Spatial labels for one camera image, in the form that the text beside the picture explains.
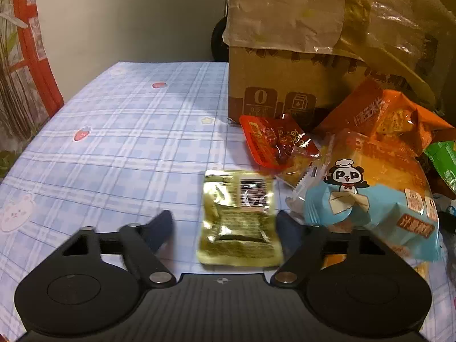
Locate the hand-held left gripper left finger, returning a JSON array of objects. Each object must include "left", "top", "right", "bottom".
[{"left": 62, "top": 209, "right": 177, "bottom": 289}]

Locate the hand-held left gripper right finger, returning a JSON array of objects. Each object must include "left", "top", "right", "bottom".
[{"left": 271, "top": 210, "right": 382, "bottom": 287}]

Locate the gold foil snack packet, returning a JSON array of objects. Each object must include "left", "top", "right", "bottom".
[{"left": 197, "top": 170, "right": 285, "bottom": 268}]

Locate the brown cardboard box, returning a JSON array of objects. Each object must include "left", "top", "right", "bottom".
[{"left": 221, "top": 0, "right": 450, "bottom": 129}]

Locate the clear wrapped bread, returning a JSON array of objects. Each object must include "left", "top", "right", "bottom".
[{"left": 276, "top": 146, "right": 332, "bottom": 218}]

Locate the red snack packet clear window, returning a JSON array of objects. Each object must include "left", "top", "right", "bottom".
[{"left": 239, "top": 113, "right": 321, "bottom": 176}]

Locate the blue panda bread packet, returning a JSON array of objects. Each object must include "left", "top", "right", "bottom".
[{"left": 303, "top": 130, "right": 444, "bottom": 262}]

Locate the blue plaid tablecloth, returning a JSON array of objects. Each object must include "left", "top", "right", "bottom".
[{"left": 0, "top": 61, "right": 456, "bottom": 342}]

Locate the orange snack packet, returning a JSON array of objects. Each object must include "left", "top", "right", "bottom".
[{"left": 315, "top": 78, "right": 455, "bottom": 157}]

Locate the green snack packet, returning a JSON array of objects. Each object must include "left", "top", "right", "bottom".
[{"left": 423, "top": 140, "right": 456, "bottom": 200}]

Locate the black round object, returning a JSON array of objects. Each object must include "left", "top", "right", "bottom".
[{"left": 210, "top": 16, "right": 230, "bottom": 63}]

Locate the red printed curtain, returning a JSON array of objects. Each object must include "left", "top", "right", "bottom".
[{"left": 0, "top": 0, "right": 65, "bottom": 179}]

